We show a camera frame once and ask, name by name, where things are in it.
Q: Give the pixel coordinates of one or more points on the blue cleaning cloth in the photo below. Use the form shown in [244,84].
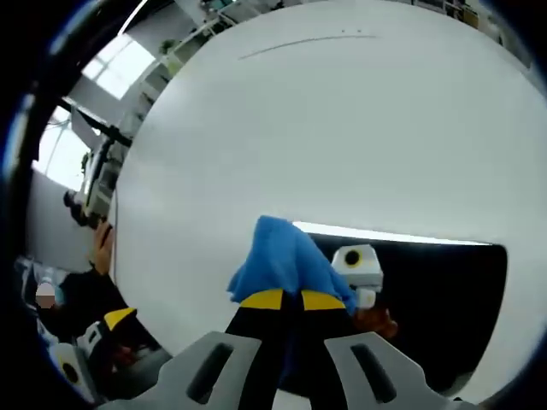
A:
[282,260]

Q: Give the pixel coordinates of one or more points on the black tripod stand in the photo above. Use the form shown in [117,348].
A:
[96,124]

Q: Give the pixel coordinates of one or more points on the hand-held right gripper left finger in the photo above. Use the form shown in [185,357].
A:
[201,371]

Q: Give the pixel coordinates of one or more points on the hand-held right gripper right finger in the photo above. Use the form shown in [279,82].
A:
[376,371]

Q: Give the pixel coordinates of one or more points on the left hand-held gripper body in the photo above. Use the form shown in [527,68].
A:
[70,371]

